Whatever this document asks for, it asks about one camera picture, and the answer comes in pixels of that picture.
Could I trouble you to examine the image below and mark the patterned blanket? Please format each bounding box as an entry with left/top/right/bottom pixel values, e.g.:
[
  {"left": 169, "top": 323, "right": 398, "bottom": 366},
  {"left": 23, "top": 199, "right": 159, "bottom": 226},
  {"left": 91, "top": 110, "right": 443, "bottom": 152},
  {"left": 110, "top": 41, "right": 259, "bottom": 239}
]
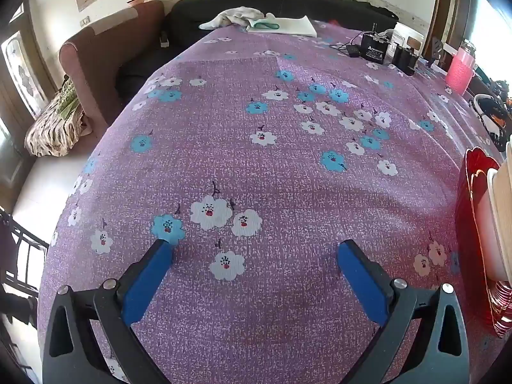
[{"left": 24, "top": 76, "right": 86, "bottom": 156}]

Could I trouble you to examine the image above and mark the white folded cloth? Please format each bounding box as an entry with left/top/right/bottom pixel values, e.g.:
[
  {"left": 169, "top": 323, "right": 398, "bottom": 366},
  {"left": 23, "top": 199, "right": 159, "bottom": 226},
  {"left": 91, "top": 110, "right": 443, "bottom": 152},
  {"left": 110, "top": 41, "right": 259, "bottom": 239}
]
[{"left": 246, "top": 16, "right": 317, "bottom": 37}]

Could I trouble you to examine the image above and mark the wooden glass door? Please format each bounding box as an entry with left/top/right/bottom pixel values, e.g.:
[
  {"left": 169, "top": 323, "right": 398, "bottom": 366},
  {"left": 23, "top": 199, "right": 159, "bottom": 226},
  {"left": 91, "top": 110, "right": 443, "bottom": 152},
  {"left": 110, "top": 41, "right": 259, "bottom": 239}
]
[{"left": 0, "top": 2, "right": 57, "bottom": 193}]

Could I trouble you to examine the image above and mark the black sofa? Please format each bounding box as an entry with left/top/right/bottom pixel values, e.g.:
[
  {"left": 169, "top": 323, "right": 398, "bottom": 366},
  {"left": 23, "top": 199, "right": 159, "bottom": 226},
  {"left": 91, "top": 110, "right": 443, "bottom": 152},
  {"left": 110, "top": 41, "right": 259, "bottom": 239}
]
[{"left": 116, "top": 0, "right": 401, "bottom": 105}]

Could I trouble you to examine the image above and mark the white bowl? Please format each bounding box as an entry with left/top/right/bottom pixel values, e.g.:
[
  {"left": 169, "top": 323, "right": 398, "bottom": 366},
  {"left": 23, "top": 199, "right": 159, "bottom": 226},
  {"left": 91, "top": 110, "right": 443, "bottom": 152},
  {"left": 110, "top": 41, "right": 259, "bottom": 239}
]
[{"left": 474, "top": 168, "right": 512, "bottom": 283}]

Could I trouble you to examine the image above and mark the purple floral tablecloth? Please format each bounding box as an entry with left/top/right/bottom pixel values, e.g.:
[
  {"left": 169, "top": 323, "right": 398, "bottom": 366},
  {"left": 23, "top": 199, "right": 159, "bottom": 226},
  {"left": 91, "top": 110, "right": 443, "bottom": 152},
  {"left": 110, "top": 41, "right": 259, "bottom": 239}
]
[{"left": 37, "top": 20, "right": 512, "bottom": 384}]

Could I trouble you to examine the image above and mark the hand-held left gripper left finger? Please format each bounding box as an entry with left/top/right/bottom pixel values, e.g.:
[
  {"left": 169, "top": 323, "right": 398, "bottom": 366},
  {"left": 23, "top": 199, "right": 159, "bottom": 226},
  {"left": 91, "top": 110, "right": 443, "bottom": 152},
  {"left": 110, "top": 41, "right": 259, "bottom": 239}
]
[{"left": 42, "top": 239, "right": 174, "bottom": 384}]

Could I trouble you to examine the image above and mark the red scalloped plate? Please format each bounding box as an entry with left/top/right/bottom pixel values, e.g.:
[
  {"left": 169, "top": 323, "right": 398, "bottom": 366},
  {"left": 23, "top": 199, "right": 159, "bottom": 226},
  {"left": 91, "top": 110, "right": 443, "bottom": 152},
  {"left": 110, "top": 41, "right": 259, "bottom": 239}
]
[{"left": 455, "top": 147, "right": 512, "bottom": 339}]

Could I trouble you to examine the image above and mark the brown armchair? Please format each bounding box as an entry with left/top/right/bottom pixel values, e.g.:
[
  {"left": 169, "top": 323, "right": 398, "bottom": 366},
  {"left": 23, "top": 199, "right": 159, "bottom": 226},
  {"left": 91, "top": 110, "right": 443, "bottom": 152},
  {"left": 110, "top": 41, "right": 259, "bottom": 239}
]
[{"left": 60, "top": 0, "right": 166, "bottom": 129}]

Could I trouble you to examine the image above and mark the pink plastic jug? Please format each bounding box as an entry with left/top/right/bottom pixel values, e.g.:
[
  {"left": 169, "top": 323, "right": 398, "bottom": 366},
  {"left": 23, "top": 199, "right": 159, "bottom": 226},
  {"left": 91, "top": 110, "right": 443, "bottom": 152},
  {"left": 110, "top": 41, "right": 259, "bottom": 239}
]
[{"left": 446, "top": 40, "right": 476, "bottom": 95}]

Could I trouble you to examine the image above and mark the white towel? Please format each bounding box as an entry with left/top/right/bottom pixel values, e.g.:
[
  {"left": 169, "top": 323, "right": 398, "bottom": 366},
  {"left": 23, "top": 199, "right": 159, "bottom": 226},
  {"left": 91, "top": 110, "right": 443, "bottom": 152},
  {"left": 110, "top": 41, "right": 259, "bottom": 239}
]
[{"left": 199, "top": 7, "right": 265, "bottom": 30}]

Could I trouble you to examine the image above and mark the dark wooden chair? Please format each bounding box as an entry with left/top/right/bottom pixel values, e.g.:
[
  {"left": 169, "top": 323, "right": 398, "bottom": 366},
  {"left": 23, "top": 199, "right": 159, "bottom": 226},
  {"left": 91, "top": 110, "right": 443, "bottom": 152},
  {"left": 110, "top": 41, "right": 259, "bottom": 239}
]
[{"left": 0, "top": 208, "right": 46, "bottom": 372}]

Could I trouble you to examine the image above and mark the black battery box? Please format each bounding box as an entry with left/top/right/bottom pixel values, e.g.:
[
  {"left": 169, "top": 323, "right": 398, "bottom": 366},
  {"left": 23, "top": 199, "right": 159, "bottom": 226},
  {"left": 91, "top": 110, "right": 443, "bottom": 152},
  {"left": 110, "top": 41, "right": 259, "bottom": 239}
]
[
  {"left": 360, "top": 34, "right": 388, "bottom": 65},
  {"left": 392, "top": 44, "right": 419, "bottom": 75}
]

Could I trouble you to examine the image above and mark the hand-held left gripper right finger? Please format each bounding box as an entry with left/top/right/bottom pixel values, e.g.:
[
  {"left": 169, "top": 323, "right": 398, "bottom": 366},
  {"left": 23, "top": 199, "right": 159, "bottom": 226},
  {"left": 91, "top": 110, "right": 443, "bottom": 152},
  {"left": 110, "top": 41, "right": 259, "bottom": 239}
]
[{"left": 337, "top": 239, "right": 470, "bottom": 384}]

